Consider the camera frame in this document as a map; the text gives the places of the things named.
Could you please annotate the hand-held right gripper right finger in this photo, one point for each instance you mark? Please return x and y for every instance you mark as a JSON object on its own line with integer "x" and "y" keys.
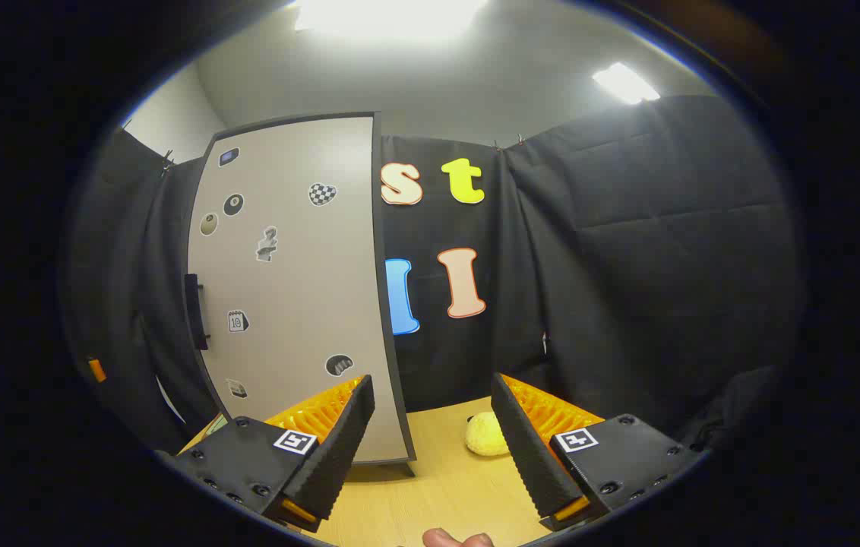
{"x": 525, "y": 448}

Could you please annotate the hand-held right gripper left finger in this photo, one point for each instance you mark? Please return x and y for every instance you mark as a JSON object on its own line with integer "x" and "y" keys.
{"x": 343, "y": 448}

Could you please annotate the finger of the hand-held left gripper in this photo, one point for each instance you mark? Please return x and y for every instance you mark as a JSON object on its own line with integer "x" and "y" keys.
{"x": 96, "y": 370}

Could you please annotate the dark grey cabinet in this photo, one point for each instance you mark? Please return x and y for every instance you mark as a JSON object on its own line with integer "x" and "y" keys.
{"x": 392, "y": 380}

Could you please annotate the grey cabinet door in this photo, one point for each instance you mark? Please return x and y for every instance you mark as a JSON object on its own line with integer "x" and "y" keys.
{"x": 301, "y": 289}

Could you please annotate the yellow plush toy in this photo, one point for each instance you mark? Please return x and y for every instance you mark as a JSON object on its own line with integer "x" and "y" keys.
{"x": 485, "y": 437}

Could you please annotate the green book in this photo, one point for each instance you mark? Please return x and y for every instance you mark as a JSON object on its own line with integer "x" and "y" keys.
{"x": 216, "y": 424}

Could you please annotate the black backdrop cloth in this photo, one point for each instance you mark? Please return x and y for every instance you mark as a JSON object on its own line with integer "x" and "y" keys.
{"x": 627, "y": 266}

